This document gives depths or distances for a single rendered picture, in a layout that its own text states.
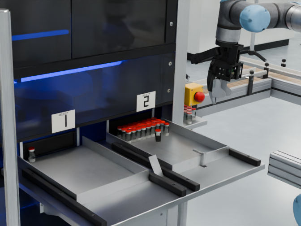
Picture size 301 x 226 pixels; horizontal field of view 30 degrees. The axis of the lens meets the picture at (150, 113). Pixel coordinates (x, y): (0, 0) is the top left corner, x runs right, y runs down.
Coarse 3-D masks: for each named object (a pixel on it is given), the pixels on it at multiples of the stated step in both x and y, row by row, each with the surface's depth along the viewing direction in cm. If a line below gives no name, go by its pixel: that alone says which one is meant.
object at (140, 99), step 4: (152, 92) 197; (140, 96) 193; (152, 96) 197; (140, 100) 194; (144, 100) 195; (152, 100) 198; (140, 104) 194; (152, 104) 198; (140, 108) 195; (144, 108) 196; (148, 108) 198
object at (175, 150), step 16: (176, 128) 206; (128, 144) 187; (144, 144) 195; (160, 144) 195; (176, 144) 196; (192, 144) 196; (208, 144) 195; (224, 144) 189; (160, 160) 176; (176, 160) 183; (192, 160) 177; (208, 160) 183
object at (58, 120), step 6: (54, 114) 171; (60, 114) 173; (66, 114) 174; (72, 114) 176; (54, 120) 172; (60, 120) 173; (72, 120) 176; (54, 126) 172; (60, 126) 174; (72, 126) 177; (54, 132) 173
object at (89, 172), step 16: (96, 144) 186; (48, 160) 180; (64, 160) 180; (80, 160) 181; (96, 160) 181; (112, 160) 181; (128, 160) 174; (48, 176) 161; (64, 176) 169; (80, 176) 170; (96, 176) 170; (112, 176) 170; (128, 176) 163; (144, 176) 167; (64, 192) 156; (80, 192) 160; (96, 192) 156; (112, 192) 160
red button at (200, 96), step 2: (198, 92) 210; (200, 92) 210; (202, 92) 210; (196, 94) 210; (198, 94) 209; (200, 94) 209; (202, 94) 210; (196, 96) 210; (198, 96) 209; (200, 96) 209; (202, 96) 210; (204, 96) 211; (196, 98) 210; (198, 98) 209; (200, 98) 209; (202, 98) 210; (204, 98) 211; (196, 100) 210; (198, 100) 210; (200, 100) 210; (202, 100) 211; (200, 102) 211
